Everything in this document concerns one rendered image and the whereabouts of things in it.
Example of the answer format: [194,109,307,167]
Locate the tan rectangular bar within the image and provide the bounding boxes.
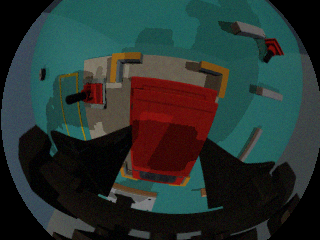
[200,188,207,197]

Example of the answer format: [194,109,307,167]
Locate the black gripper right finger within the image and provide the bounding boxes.
[199,137,275,209]

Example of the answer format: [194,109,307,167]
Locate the small black and grey toy wheel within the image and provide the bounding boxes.
[39,68,47,81]

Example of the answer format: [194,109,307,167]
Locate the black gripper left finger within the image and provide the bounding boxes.
[49,124,132,197]

